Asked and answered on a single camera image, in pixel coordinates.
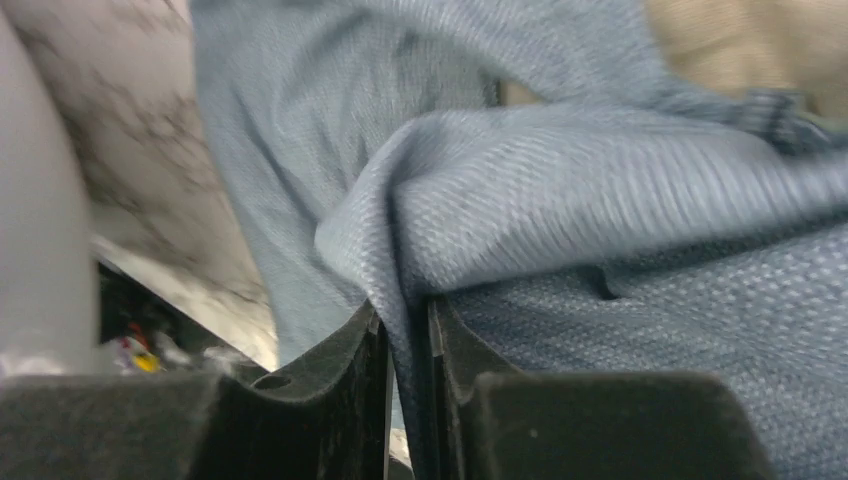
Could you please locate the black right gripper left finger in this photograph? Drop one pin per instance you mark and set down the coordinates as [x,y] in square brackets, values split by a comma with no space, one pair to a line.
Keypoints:
[322,416]

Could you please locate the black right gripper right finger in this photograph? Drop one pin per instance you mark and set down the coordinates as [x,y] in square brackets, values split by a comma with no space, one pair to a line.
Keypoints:
[495,421]

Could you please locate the blue pillowcase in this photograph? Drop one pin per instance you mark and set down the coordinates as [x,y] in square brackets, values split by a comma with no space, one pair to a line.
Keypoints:
[369,157]

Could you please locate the patchwork green beige pillowcase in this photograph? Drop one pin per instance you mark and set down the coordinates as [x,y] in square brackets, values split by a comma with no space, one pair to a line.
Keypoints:
[675,55]

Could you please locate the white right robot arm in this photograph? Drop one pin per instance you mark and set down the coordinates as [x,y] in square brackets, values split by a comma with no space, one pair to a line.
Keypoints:
[49,307]

